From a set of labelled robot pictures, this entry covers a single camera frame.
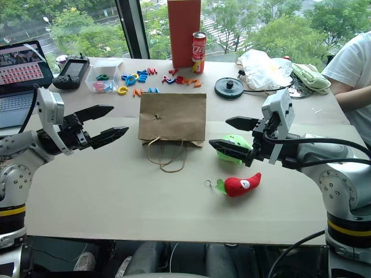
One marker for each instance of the grey laptop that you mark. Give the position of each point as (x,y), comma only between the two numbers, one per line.
(20,72)

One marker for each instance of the person in white t-shirt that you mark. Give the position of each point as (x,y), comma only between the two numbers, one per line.
(353,63)

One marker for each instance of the red letter M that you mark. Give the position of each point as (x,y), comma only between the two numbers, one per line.
(151,71)

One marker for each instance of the light blue toy letter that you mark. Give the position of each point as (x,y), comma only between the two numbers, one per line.
(109,87)

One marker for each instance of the blue letter X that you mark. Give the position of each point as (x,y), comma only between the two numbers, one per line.
(142,72)

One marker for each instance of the blue letter E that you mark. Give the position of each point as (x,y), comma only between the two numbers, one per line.
(143,78)

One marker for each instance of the person's bare forearm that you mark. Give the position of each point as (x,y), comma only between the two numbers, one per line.
(353,101)

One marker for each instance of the pink toy letter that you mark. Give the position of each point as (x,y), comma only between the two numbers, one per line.
(98,85)

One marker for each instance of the purple and white cup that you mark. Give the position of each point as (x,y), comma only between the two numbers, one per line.
(61,62)

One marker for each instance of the pale green cloth pouch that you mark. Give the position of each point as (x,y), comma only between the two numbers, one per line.
(310,78)

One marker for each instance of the yellow letter C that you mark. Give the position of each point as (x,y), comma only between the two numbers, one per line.
(120,90)

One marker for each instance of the orange letter Z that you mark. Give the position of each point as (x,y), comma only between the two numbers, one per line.
(196,83)

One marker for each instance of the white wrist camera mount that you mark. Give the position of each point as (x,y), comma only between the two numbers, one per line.
(279,107)
(49,107)

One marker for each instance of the green plush toy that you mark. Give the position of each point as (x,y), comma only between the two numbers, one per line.
(242,140)

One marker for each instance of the brown paper bag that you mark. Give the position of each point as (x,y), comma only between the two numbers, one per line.
(174,116)

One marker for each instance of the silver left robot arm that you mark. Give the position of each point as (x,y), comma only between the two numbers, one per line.
(17,144)

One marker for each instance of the black power plug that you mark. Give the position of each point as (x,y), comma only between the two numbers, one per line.
(241,74)

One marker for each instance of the orange letter N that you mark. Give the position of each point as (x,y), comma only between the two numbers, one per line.
(137,92)

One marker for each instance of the red letter S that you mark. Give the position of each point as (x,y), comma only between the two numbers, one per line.
(180,79)

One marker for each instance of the black round kettle base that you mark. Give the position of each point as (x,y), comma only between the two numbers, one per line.
(229,88)

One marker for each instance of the green toy letter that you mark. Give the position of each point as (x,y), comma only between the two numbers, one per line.
(102,77)

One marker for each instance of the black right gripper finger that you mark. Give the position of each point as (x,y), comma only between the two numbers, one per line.
(242,123)
(232,149)

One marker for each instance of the tall orange box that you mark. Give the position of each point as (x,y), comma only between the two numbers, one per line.
(182,32)

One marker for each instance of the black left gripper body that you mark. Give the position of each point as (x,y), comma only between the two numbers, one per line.
(76,133)

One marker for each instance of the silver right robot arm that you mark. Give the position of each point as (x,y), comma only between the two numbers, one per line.
(333,179)

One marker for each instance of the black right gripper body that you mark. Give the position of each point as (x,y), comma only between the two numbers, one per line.
(262,146)

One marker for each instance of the red letter A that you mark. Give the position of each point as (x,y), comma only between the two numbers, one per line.
(166,80)

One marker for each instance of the red letter Y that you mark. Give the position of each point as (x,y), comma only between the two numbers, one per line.
(173,71)

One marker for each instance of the clear plastic box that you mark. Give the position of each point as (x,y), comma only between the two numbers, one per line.
(101,69)

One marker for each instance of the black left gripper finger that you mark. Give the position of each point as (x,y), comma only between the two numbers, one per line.
(95,112)
(110,135)

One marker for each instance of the blue letter D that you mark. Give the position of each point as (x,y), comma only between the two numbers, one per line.
(124,77)

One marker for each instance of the red drink can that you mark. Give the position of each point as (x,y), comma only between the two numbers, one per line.
(199,52)

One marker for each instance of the blue letter W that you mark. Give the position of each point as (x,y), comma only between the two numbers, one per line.
(152,90)

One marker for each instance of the white plastic bag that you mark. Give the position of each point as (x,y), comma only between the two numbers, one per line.
(261,69)

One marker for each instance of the black handheld controller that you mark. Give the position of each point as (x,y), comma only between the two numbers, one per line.
(72,72)

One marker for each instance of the red chili plush toy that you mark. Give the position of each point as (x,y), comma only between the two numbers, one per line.
(240,186)

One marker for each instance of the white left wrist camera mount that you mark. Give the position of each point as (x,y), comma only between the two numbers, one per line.
(49,107)

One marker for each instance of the round silver metal plate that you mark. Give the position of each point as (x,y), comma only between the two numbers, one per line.
(301,92)

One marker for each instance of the white shoe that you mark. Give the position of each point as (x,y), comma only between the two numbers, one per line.
(84,261)
(123,266)

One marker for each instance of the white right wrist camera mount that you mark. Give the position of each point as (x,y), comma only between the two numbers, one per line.
(279,107)

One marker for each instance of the dark window frame pillar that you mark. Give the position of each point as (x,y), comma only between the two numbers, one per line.
(133,29)

